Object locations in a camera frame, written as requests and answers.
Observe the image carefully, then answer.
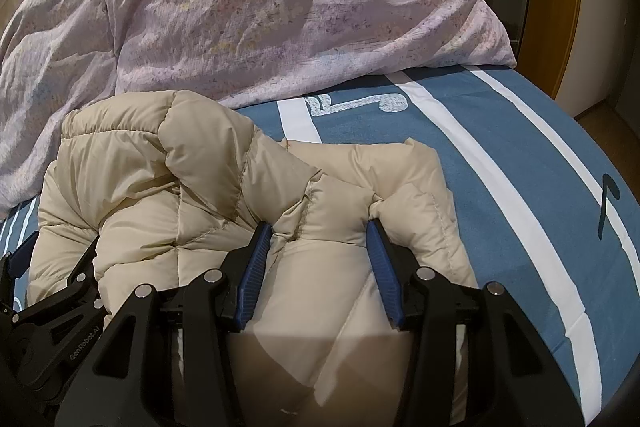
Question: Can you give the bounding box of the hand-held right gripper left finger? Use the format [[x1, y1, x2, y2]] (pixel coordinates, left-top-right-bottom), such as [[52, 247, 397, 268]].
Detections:
[[54, 221, 273, 427]]

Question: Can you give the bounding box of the beige puffer jacket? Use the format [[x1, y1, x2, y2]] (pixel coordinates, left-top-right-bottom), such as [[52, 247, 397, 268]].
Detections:
[[27, 89, 478, 427]]

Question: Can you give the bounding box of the blue white striped bedsheet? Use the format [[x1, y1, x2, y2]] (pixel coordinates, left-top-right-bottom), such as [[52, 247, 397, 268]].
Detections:
[[0, 66, 640, 427]]

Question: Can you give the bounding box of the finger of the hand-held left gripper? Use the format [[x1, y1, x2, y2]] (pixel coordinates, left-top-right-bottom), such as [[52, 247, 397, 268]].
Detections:
[[0, 231, 40, 293], [7, 236, 103, 325]]

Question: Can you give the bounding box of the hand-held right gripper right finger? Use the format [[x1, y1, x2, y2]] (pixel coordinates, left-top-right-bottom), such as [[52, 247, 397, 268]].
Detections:
[[366, 219, 586, 427]]

